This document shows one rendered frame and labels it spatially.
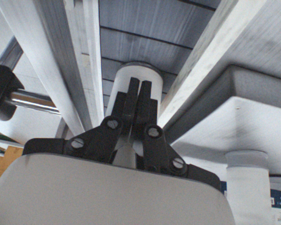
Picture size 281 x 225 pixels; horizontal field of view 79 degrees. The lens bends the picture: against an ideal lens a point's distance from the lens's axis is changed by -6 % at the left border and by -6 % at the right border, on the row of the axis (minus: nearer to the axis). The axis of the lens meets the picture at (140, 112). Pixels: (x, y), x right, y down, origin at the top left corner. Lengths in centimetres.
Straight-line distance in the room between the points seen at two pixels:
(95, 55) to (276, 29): 18
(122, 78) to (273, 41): 17
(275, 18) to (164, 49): 11
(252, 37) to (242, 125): 13
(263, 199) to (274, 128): 16
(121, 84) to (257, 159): 34
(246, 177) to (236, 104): 21
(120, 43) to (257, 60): 17
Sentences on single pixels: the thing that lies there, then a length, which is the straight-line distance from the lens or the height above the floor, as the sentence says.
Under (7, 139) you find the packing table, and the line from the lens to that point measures 226.
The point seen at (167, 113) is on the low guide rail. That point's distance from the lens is 19.
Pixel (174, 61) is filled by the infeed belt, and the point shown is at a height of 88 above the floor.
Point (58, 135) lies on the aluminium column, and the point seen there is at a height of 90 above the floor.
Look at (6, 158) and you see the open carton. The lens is 223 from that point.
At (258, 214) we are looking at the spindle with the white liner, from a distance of 42.
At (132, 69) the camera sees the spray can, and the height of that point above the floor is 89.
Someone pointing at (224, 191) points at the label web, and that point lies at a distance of 65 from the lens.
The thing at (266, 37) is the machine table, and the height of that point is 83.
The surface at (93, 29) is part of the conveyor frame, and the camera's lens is 17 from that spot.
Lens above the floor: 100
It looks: 25 degrees down
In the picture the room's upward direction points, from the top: 170 degrees counter-clockwise
